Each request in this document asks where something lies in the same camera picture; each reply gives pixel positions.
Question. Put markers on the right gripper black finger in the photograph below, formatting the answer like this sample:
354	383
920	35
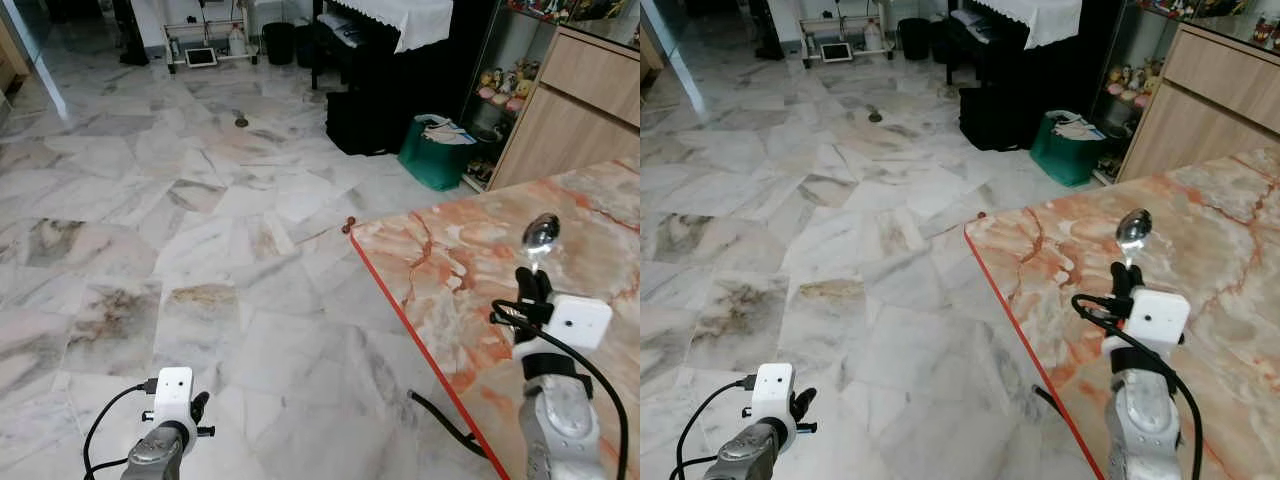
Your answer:
543	285
1135	280
525	285
1120	278

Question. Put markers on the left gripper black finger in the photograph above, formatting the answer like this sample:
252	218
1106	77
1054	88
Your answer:
803	402
199	405

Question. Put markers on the metal spoon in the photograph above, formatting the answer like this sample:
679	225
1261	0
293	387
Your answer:
541	232
1134	228

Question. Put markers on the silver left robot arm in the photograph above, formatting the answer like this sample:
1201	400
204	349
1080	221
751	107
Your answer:
745	455
155	455

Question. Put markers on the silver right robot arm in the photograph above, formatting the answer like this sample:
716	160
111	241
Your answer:
560	420
1145	420

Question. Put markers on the green bag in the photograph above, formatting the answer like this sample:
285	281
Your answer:
435	165
1065	160

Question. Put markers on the white papers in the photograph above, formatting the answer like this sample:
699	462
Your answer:
445	130
1075	127

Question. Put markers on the light wooden cabinet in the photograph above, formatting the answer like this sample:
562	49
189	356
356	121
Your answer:
1210	100
580	110

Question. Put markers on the glass display cabinet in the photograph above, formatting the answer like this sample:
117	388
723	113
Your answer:
1135	90
500	90

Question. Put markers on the black bag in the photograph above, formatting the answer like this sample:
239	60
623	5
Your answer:
1000	120
365	125

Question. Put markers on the black upright piano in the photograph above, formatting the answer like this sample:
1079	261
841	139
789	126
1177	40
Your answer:
440	80
1070	75

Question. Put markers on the wooden door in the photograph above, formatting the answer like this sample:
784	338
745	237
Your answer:
648	50
10	60

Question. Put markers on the white lace cloth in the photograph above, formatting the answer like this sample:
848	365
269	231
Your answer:
400	20
1035	20

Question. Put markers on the black waste bin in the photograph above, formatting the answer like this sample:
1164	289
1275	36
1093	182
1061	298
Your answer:
913	40
278	45

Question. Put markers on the black floor stand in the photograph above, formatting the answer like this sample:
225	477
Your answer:
130	30
768	28

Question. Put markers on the white plastic bottle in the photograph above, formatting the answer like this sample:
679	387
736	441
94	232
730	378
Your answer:
872	38
237	42

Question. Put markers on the white framed tablet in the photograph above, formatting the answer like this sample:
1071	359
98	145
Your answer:
836	52
200	57

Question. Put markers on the white trolley cart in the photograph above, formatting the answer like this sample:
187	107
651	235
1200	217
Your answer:
840	28
205	30

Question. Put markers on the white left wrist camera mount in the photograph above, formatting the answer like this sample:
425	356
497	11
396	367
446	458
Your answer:
174	395
773	395

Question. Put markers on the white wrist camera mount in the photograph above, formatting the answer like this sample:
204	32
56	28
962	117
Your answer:
773	395
578	322
174	395
1158	320

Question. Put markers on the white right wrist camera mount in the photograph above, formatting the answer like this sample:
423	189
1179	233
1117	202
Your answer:
578	322
1158	320

